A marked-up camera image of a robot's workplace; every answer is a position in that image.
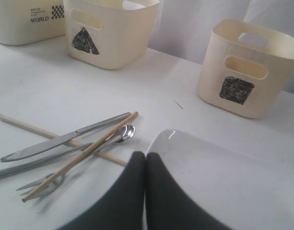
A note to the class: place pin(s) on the steel table knife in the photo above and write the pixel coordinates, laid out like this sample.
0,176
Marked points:
52,143

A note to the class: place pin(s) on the cream bin with circle mark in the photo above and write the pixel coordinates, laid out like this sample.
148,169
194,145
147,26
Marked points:
28,21

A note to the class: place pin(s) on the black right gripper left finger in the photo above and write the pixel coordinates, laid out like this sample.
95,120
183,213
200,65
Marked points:
121,207

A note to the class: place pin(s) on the large white square plate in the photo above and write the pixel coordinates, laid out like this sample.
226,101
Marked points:
243,192

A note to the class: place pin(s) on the cream bin with triangle mark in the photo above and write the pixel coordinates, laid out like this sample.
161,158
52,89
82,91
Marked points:
105,34

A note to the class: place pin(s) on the long steel spoon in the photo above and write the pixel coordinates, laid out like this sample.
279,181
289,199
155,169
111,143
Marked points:
122,135

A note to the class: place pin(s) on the crosswise wooden chopstick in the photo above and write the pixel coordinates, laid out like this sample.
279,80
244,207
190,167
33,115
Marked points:
51,135

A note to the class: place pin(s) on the cream bin with square mark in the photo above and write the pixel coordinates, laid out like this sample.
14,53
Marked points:
245,67

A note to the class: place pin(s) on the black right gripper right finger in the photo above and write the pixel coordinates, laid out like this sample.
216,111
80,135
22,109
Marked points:
167,206

